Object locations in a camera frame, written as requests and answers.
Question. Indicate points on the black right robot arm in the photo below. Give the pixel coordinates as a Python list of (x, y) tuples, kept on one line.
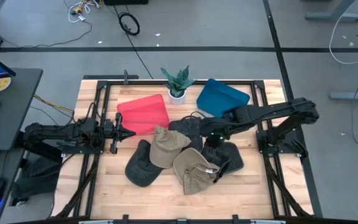
[(275, 109)]

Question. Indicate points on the red plastic tray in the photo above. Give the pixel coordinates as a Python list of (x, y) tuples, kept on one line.
[(143, 115)]

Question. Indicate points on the black side desk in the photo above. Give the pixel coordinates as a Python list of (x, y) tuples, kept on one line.
[(14, 105)]

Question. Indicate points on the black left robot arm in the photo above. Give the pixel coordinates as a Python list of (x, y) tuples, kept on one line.
[(57, 132)]

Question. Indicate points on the grey desk leg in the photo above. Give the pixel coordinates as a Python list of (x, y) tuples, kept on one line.
[(334, 15)]

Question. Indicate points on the black aluminium table frame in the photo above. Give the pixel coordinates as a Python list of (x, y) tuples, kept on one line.
[(102, 99)]

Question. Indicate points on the black baseball cap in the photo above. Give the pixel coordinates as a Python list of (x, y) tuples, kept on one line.
[(185, 126), (140, 169), (232, 155)]

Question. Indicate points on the black floor box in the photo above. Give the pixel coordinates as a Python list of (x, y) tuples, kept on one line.
[(126, 2)]

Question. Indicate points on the white plant pot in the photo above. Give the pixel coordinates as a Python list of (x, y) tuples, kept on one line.
[(177, 100)]

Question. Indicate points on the grey desk foot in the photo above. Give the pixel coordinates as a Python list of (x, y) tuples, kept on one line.
[(353, 96)]

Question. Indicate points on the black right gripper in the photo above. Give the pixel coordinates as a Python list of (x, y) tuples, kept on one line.
[(213, 126)]

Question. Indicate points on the green succulent plant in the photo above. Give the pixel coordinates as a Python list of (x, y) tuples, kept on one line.
[(177, 81)]

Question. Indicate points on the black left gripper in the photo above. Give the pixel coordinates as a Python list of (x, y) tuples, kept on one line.
[(117, 146)]

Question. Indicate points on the blue plastic tray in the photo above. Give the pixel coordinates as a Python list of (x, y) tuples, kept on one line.
[(219, 98)]

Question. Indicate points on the black fabric cover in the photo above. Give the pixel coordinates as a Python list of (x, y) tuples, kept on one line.
[(36, 180)]

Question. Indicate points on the tan baseball cap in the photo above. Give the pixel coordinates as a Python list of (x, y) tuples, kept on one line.
[(194, 177), (166, 146)]

